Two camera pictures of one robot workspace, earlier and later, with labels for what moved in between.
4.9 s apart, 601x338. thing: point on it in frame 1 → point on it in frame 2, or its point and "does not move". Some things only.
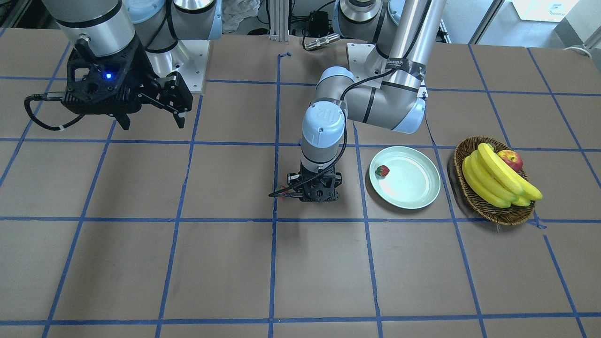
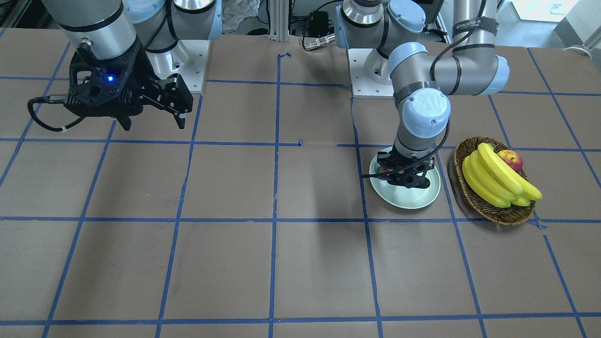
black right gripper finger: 124,120 does not move
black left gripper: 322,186 → 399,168
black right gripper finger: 180,117 does not move
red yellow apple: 512,158 does not move
